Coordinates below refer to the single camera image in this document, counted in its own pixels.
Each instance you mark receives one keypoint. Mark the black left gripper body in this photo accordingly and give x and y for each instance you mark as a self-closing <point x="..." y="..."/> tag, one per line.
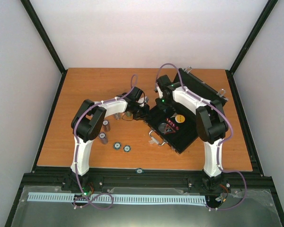
<point x="138" y="113"/>

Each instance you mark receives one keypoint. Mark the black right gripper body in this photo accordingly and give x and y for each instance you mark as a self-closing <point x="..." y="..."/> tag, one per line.
<point x="165" y="104"/>

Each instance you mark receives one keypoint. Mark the white dealer button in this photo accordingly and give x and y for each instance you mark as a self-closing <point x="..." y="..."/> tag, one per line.
<point x="179" y="118"/>

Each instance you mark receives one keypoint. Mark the black poker set case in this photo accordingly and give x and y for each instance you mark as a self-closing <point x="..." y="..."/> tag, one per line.
<point x="187" y="133"/>

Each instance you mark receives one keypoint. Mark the triangular all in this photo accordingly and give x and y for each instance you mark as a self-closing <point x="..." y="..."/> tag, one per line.
<point x="166" y="128"/>

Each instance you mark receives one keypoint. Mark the blue chip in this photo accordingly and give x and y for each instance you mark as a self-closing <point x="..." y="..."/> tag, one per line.
<point x="127" y="148"/>
<point x="117" y="145"/>

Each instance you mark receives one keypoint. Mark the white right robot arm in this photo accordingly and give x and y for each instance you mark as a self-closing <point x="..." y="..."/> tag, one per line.
<point x="211" y="127"/>

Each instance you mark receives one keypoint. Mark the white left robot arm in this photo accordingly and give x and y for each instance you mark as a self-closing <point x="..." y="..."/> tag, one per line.
<point x="87" y="123"/>

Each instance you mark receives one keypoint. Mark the brown chip stack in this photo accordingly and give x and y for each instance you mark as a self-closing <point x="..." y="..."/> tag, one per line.
<point x="106" y="125"/>

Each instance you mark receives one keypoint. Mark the black aluminium frame rail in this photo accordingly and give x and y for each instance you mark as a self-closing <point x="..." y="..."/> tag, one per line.
<point x="103" y="179"/>

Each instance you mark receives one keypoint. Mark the white perforated cable strip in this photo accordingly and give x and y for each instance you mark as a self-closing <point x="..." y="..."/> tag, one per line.
<point x="120" y="199"/>

